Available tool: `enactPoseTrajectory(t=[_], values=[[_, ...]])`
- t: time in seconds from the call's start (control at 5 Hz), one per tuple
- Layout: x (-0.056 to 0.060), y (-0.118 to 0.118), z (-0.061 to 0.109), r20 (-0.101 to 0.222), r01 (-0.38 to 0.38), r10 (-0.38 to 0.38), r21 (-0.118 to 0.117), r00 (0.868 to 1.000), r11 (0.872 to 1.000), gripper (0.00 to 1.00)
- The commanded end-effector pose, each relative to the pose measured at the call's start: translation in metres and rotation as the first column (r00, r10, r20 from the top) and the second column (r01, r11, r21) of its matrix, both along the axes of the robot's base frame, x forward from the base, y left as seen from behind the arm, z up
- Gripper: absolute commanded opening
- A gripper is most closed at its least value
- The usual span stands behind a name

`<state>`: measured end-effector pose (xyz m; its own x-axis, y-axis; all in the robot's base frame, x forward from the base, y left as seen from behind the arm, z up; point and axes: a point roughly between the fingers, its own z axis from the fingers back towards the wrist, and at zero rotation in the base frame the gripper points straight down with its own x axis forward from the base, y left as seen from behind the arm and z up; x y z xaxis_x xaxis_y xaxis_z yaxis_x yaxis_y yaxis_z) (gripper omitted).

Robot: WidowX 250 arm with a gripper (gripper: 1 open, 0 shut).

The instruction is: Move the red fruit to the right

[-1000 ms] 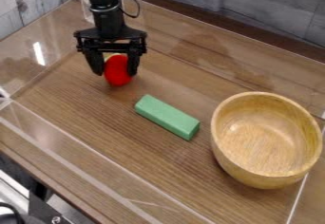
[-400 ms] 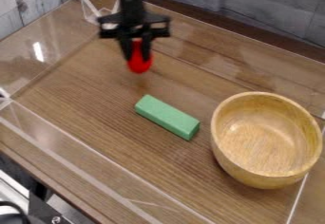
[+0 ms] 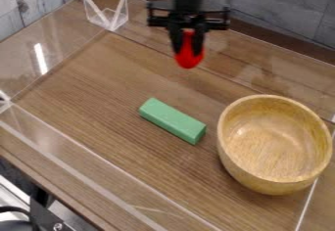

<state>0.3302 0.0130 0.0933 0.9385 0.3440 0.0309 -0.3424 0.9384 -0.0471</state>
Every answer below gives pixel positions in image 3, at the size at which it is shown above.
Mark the red toy fruit green stem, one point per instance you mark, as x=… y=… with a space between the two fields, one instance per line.
x=186 y=58

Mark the green rectangular block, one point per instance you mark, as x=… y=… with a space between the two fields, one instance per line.
x=173 y=120

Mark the clear acrylic tray wall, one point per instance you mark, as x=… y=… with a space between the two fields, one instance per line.
x=74 y=81

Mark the wooden bowl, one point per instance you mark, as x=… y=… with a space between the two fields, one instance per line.
x=274 y=144

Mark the black metal bracket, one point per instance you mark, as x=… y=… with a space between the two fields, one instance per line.
x=46 y=219

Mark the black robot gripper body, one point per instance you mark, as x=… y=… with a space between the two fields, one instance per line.
x=162 y=15

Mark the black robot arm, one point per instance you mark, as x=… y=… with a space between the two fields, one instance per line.
x=189 y=6

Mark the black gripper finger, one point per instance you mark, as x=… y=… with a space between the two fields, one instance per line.
x=175 y=34
x=198 y=38

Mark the clear acrylic corner bracket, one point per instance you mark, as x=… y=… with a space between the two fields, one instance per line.
x=107 y=18

